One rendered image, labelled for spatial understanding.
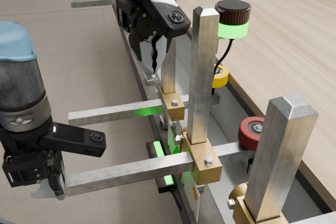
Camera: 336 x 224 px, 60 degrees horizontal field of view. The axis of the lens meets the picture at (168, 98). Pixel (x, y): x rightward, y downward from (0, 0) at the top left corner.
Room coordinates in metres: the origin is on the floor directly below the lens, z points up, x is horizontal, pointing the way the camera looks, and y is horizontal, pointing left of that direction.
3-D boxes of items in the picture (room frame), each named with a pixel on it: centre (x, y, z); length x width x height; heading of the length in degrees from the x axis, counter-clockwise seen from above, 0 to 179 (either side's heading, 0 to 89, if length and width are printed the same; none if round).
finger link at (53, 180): (0.34, 0.21, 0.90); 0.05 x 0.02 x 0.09; 15
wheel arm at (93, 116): (0.66, 0.06, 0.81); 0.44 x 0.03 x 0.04; 105
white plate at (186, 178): (0.50, -0.03, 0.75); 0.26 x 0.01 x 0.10; 15
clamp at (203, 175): (0.45, -0.07, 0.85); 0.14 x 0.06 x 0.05; 15
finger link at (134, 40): (0.51, 0.05, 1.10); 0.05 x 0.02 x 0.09; 125
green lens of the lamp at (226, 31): (0.49, -0.11, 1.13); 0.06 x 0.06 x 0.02
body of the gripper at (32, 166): (0.36, 0.23, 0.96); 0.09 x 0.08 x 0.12; 105
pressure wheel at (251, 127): (0.47, -0.20, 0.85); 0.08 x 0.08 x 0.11
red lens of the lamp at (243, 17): (0.49, -0.11, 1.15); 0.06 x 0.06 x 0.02
